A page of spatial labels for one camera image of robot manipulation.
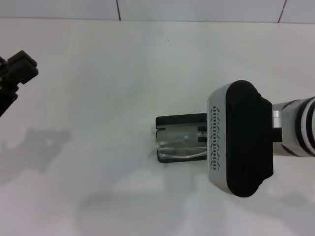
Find black glasses case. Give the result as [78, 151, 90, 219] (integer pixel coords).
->
[155, 112, 209, 164]

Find clear plastic glasses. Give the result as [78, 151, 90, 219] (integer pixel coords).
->
[153, 133, 209, 158]

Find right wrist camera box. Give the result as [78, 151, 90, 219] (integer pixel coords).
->
[206, 79, 275, 198]

